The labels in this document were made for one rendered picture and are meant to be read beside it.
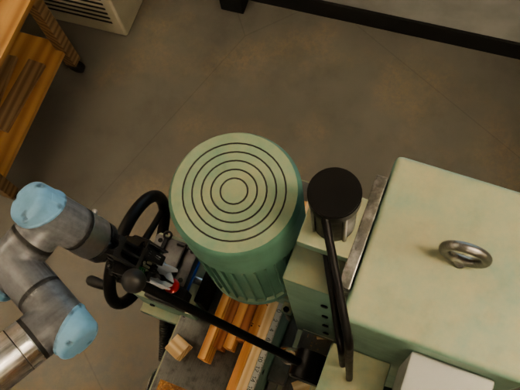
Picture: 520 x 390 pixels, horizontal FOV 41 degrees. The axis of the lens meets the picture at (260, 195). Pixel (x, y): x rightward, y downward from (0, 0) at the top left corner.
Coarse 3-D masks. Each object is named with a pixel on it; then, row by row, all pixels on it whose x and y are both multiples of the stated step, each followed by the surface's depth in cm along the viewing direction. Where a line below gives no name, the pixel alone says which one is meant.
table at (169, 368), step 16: (304, 192) 152; (144, 304) 150; (176, 320) 148; (192, 320) 145; (192, 336) 143; (192, 352) 142; (160, 368) 142; (176, 368) 142; (192, 368) 141; (208, 368) 141; (224, 368) 141; (176, 384) 140; (192, 384) 140; (208, 384) 140; (224, 384) 140
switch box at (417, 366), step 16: (416, 352) 82; (400, 368) 92; (416, 368) 81; (432, 368) 81; (448, 368) 81; (400, 384) 82; (416, 384) 81; (432, 384) 81; (448, 384) 80; (464, 384) 80; (480, 384) 80
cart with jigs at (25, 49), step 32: (0, 0) 224; (32, 0) 224; (0, 32) 220; (0, 64) 217; (32, 64) 254; (0, 96) 251; (32, 96) 251; (0, 128) 246; (0, 160) 244; (0, 192) 245
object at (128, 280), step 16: (128, 272) 95; (128, 288) 94; (144, 288) 96; (176, 304) 100; (192, 304) 102; (208, 320) 103; (224, 320) 106; (240, 336) 107; (272, 352) 112; (288, 352) 114; (304, 352) 116; (304, 368) 115; (320, 368) 115
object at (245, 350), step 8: (256, 312) 140; (264, 312) 140; (248, 344) 138; (240, 352) 137; (248, 352) 137; (240, 360) 137; (240, 368) 136; (232, 376) 136; (240, 376) 136; (232, 384) 136
